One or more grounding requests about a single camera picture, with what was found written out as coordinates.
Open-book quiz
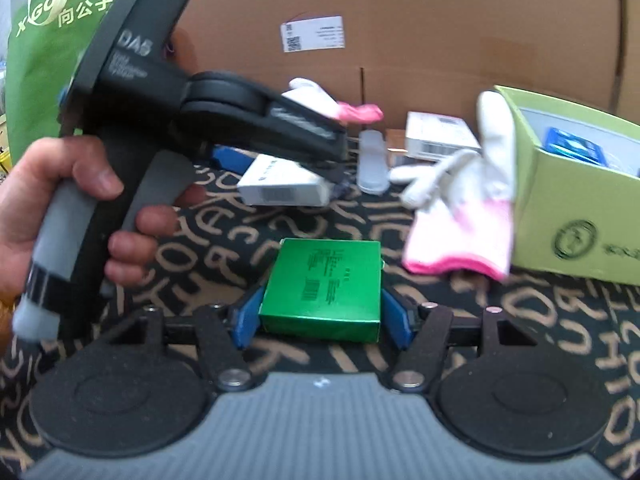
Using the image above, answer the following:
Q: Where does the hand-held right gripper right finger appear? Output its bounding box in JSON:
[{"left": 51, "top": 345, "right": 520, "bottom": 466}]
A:
[{"left": 380, "top": 286, "right": 541, "bottom": 394}]

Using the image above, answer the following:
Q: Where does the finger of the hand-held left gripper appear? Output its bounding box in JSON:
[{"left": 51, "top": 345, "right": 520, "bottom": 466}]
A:
[
  {"left": 257, "top": 89, "right": 349, "bottom": 165},
  {"left": 300, "top": 157, "right": 357, "bottom": 197}
]

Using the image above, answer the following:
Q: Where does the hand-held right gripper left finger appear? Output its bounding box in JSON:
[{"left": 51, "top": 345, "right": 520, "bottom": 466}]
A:
[{"left": 102, "top": 285, "right": 265, "bottom": 394}]

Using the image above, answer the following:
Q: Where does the white and pink glove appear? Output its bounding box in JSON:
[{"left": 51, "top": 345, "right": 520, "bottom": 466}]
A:
[
  {"left": 389, "top": 90, "right": 517, "bottom": 282},
  {"left": 282, "top": 77, "right": 385, "bottom": 123}
]

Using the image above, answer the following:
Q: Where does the small green box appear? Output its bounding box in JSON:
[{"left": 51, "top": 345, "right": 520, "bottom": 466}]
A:
[{"left": 258, "top": 239, "right": 384, "bottom": 344}]

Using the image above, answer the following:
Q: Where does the lime green storage box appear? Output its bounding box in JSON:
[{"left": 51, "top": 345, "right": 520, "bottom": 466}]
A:
[{"left": 492, "top": 85, "right": 640, "bottom": 286}]

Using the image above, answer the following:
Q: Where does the person's left hand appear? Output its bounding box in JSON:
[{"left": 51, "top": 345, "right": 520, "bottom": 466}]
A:
[{"left": 0, "top": 135, "right": 207, "bottom": 311}]

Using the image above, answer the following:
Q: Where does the translucent plastic case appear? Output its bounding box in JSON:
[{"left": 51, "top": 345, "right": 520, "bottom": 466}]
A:
[{"left": 357, "top": 129, "right": 392, "bottom": 195}]

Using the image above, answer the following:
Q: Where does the white box with grey barcode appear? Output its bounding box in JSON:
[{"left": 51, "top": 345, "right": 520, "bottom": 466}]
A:
[{"left": 236, "top": 154, "right": 332, "bottom": 207}]

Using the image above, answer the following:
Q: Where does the small brown box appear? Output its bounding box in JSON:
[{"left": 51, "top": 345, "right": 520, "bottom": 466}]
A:
[{"left": 385, "top": 129, "right": 409, "bottom": 167}]

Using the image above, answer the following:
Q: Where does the blue flat object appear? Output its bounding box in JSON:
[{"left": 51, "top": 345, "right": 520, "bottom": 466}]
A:
[{"left": 210, "top": 146, "right": 259, "bottom": 171}]

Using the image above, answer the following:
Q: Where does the green shopping bag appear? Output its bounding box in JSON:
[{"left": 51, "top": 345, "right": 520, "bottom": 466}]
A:
[{"left": 5, "top": 0, "right": 132, "bottom": 162}]

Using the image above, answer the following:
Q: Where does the black cloth with tan letters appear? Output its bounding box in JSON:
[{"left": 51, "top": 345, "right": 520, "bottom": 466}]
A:
[{"left": 0, "top": 150, "right": 640, "bottom": 480}]

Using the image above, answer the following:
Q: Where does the white shipping label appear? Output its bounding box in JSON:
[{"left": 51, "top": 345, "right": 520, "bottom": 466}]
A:
[{"left": 280, "top": 15, "right": 346, "bottom": 54}]

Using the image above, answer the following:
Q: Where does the white box with striped label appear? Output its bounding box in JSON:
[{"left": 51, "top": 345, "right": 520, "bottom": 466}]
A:
[{"left": 404, "top": 111, "right": 482, "bottom": 163}]

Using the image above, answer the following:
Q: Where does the blue packet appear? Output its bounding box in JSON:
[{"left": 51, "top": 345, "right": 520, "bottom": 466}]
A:
[{"left": 542, "top": 126, "right": 609, "bottom": 165}]

